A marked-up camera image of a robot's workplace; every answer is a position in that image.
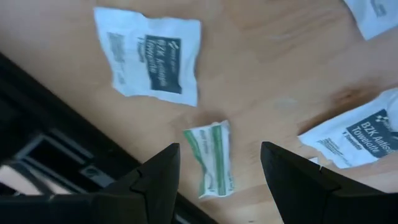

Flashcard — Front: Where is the white antiseptic towelette packet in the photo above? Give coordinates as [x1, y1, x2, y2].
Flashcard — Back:
[93, 6, 202, 108]
[343, 0, 398, 41]
[297, 88, 398, 170]

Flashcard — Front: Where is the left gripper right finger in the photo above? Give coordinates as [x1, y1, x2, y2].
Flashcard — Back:
[260, 141, 398, 224]

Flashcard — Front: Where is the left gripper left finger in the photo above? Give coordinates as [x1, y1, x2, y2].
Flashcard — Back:
[0, 142, 181, 224]

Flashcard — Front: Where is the black aluminium table frame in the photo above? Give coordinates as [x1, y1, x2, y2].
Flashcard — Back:
[0, 51, 218, 224]

